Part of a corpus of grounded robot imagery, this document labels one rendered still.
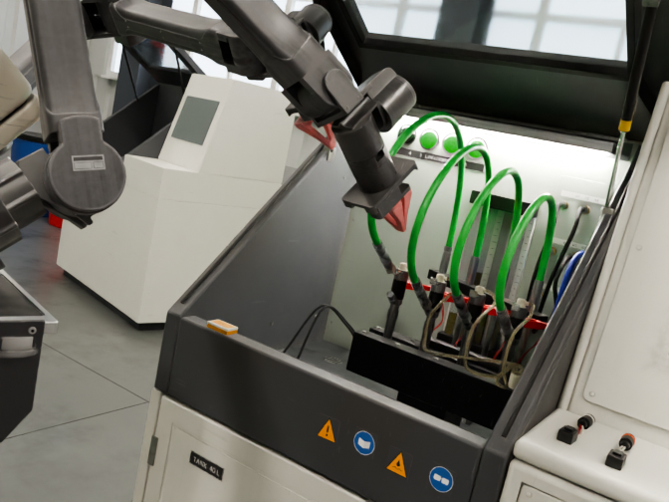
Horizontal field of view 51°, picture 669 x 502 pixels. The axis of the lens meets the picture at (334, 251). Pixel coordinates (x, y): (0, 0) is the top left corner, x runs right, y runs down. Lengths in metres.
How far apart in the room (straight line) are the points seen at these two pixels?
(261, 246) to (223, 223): 2.84
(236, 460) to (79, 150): 0.74
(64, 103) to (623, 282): 0.90
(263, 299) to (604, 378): 0.73
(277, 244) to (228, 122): 2.73
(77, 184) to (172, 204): 3.37
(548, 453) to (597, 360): 0.26
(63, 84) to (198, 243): 3.50
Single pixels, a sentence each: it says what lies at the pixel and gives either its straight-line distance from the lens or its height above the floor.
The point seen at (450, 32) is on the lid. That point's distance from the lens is 1.49.
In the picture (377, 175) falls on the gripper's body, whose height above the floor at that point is 1.30.
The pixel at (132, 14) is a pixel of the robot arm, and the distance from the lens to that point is 1.33.
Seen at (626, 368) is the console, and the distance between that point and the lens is 1.24.
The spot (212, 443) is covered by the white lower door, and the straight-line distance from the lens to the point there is 1.36.
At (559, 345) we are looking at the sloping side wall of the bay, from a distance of 1.17.
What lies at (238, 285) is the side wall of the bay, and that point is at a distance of 1.46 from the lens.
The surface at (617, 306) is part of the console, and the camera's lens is 1.25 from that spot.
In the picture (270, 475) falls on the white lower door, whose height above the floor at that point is 0.75.
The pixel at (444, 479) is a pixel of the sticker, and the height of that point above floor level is 0.88.
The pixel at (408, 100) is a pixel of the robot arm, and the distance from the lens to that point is 0.97.
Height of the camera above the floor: 1.34
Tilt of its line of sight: 9 degrees down
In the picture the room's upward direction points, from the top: 12 degrees clockwise
